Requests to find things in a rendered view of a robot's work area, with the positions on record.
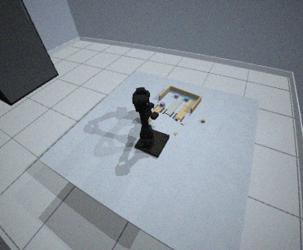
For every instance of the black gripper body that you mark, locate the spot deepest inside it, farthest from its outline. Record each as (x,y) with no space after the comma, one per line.
(153,115)

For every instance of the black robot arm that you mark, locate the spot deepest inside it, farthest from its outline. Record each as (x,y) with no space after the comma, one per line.
(141,101)

